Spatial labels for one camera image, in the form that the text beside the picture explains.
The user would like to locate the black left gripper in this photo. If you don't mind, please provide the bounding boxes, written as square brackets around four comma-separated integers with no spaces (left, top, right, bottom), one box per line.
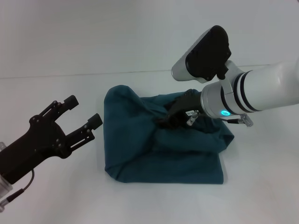
[0,94,104,185]

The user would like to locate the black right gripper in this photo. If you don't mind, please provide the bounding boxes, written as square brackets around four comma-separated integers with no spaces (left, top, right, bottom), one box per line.
[154,88,203,129]

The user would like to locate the teal t-shirt with FREE print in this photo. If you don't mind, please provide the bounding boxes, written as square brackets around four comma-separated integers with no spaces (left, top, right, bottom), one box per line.
[102,84,235,185]

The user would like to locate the thin left arm cable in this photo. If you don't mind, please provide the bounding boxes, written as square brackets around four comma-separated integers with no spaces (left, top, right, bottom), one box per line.
[6,169,36,203]

